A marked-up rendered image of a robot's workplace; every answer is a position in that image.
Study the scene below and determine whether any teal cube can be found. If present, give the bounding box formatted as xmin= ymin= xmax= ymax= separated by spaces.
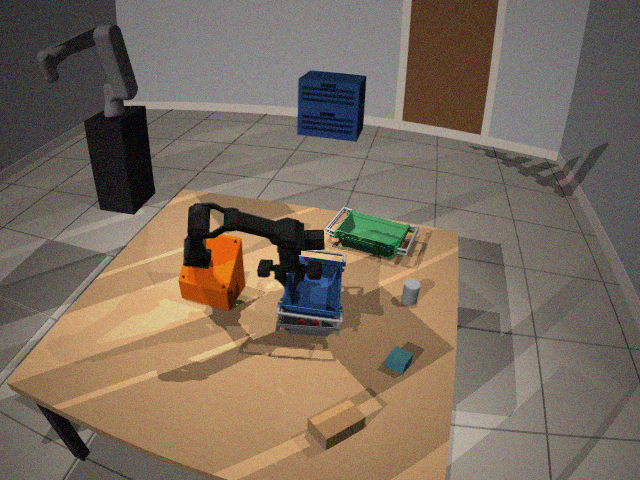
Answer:
xmin=385 ymin=346 xmax=413 ymax=375

